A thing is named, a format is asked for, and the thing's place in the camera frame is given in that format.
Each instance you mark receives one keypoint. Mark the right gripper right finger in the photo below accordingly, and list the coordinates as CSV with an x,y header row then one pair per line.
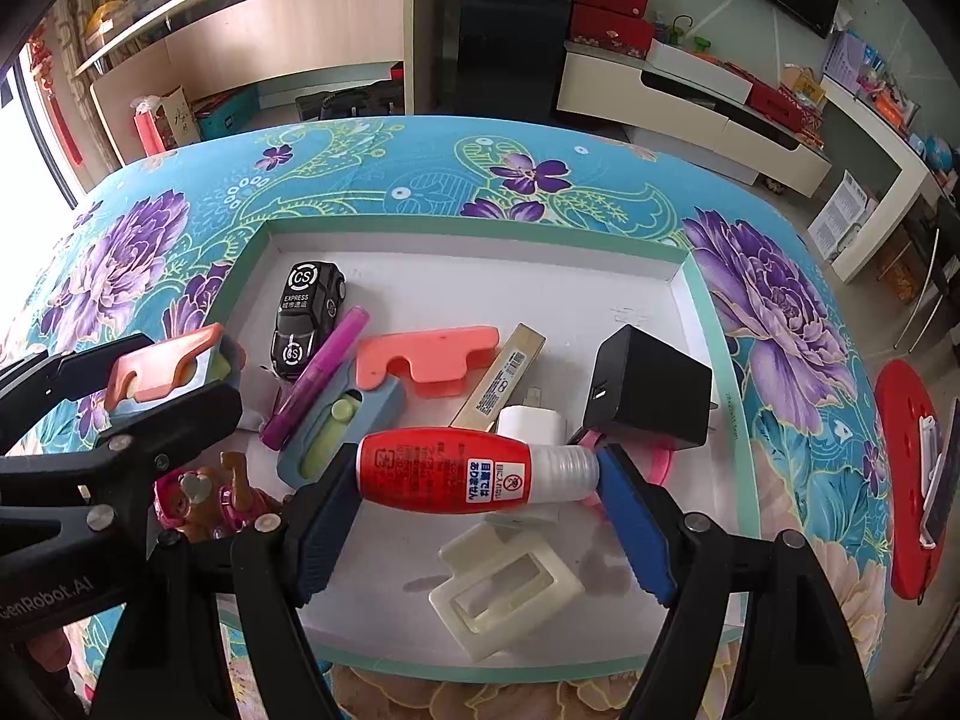
x,y
797,657

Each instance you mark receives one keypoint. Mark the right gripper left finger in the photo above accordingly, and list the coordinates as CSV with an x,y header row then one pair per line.
x,y
166,658

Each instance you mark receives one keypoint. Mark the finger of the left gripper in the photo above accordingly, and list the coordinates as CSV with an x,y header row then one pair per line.
x,y
180,429
34,385

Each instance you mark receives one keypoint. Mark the orange blue foam block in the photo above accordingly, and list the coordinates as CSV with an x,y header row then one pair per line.
x,y
369,391
163,371

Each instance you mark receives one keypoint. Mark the magenta pen tube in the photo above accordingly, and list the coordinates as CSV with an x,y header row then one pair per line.
x,y
280,427

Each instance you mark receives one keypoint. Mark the red glue bottle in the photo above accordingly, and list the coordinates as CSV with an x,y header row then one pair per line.
x,y
453,471

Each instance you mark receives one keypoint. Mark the cream plastic frame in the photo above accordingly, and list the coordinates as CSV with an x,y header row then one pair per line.
x,y
500,589

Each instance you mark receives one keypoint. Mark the black power adapter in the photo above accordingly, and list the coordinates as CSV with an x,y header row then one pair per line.
x,y
642,387

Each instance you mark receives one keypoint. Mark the gold harmonica box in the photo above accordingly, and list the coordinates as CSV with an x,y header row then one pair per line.
x,y
482,407

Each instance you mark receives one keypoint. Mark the person's left hand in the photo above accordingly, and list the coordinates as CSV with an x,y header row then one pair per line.
x,y
51,650

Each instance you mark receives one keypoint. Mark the pink puppy toy figure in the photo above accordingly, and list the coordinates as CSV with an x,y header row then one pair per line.
x,y
211,502

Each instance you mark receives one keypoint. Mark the floral blue table cloth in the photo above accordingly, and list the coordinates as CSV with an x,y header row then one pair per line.
x,y
444,222

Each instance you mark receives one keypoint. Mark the black toy car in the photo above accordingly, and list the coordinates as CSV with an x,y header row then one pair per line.
x,y
308,310

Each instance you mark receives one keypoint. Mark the red paper bag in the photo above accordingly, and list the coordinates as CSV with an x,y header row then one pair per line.
x,y
165,123

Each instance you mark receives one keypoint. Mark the red round stool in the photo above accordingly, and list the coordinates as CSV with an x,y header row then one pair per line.
x,y
902,401

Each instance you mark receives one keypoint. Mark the teal storage box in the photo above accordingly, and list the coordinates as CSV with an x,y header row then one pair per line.
x,y
226,113

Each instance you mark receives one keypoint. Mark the red hanging ornament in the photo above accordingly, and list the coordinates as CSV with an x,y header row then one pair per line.
x,y
41,66

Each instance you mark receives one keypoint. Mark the white charger plug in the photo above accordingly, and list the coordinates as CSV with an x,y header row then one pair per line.
x,y
531,423

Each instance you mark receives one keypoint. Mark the beige curtain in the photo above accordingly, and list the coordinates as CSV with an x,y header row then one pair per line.
x,y
79,7

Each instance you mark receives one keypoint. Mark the curved wooden counter desk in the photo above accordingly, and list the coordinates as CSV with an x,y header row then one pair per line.
x,y
205,47

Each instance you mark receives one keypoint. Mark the white side desk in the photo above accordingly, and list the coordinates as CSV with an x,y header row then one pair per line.
x,y
860,141

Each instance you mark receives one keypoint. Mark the black water dispenser cabinet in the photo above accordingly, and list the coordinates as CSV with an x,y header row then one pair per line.
x,y
504,59

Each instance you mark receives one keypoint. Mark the white TV stand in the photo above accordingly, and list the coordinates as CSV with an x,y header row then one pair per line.
x,y
662,111

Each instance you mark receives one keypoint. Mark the white flat box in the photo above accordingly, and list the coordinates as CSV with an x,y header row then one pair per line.
x,y
702,72

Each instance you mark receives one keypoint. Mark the red gift box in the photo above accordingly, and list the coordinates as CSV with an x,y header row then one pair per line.
x,y
612,31

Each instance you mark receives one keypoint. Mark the pink ring toy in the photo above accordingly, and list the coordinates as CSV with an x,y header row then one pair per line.
x,y
653,462

